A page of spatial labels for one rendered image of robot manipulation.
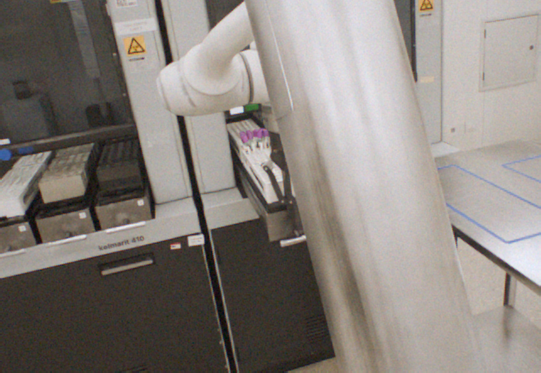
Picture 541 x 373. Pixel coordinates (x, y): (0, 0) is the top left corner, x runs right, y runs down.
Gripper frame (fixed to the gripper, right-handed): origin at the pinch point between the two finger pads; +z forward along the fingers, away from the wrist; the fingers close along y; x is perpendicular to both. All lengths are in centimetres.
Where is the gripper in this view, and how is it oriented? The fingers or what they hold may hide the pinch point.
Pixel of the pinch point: (296, 214)
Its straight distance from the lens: 100.6
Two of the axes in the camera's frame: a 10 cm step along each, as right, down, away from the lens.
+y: -9.6, 2.1, -2.0
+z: 1.3, 9.3, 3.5
